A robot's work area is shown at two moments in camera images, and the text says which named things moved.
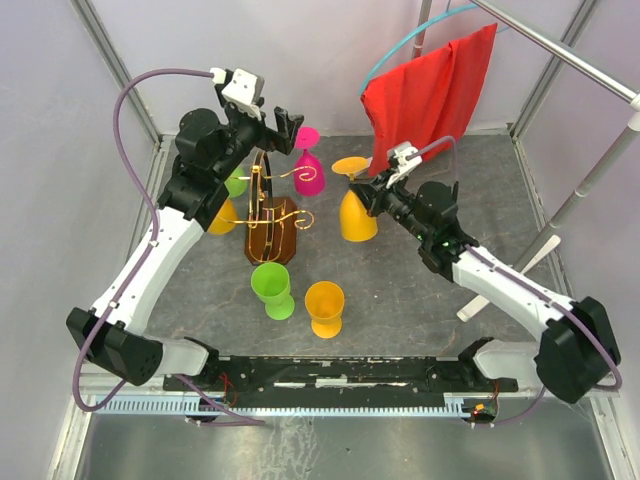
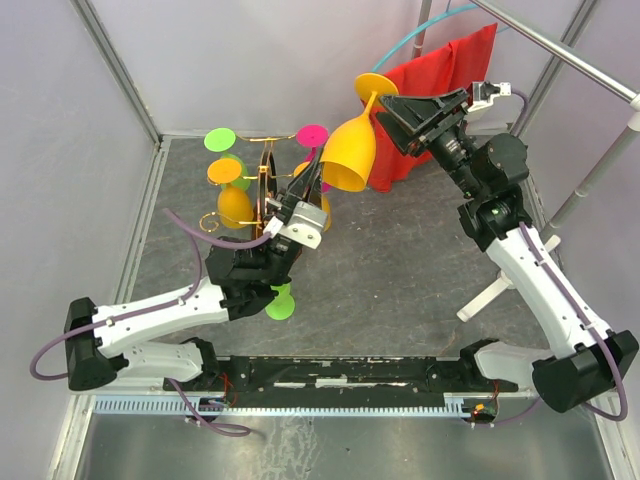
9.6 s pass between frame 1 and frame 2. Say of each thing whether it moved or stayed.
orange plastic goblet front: moved
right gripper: moved
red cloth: stayed
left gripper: moved
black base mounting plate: stayed
